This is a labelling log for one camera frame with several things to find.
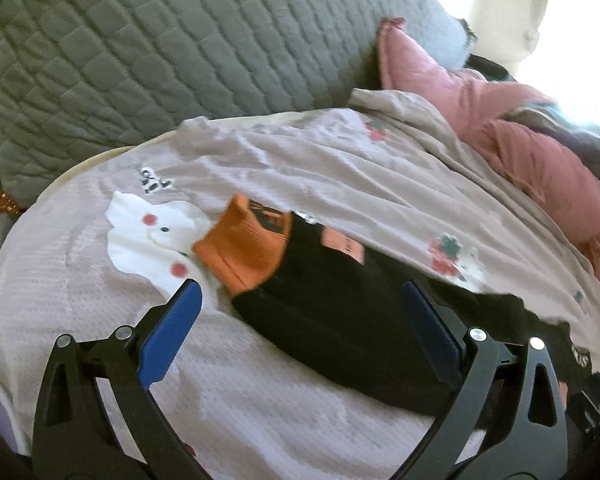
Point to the grey quilted cushion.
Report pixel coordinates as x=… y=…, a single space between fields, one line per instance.
x=180 y=35

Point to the dark cloth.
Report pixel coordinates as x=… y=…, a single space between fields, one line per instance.
x=580 y=145

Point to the black garment with orange cuff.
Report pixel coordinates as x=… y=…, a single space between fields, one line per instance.
x=330 y=320

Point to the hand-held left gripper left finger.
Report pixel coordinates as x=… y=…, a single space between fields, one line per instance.
x=171 y=327

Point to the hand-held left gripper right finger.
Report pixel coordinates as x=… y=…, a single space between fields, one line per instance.
x=430 y=332

